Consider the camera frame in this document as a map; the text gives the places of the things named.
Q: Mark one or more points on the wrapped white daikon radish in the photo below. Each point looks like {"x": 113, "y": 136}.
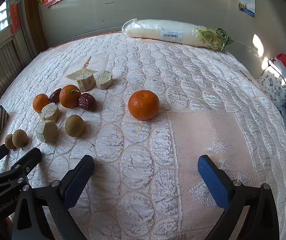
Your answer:
{"x": 178, "y": 32}

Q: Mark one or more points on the small tangerine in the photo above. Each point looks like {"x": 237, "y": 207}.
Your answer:
{"x": 39, "y": 102}

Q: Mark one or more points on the beige paper tag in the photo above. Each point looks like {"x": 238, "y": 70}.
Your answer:
{"x": 78, "y": 67}

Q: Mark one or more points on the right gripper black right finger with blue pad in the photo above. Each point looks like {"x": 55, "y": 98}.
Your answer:
{"x": 261, "y": 220}

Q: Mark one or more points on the tangerine with stem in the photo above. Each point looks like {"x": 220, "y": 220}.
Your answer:
{"x": 69, "y": 96}

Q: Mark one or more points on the red paper couplet strip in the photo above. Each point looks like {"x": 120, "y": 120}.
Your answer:
{"x": 14, "y": 18}

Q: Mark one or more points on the large brown longan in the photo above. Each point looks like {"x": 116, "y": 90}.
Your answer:
{"x": 74, "y": 126}

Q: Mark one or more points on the large orange tangerine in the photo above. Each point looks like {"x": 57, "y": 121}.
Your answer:
{"x": 143, "y": 105}

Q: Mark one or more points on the floral pillow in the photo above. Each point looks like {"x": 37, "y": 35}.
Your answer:
{"x": 273, "y": 81}

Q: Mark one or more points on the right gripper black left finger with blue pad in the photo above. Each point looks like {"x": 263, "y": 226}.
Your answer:
{"x": 59, "y": 196}

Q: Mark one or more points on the dark red jujube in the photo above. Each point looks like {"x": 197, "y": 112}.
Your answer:
{"x": 87, "y": 102}
{"x": 55, "y": 96}

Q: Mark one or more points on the small brown longan far left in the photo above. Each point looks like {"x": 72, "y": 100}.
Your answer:
{"x": 9, "y": 143}

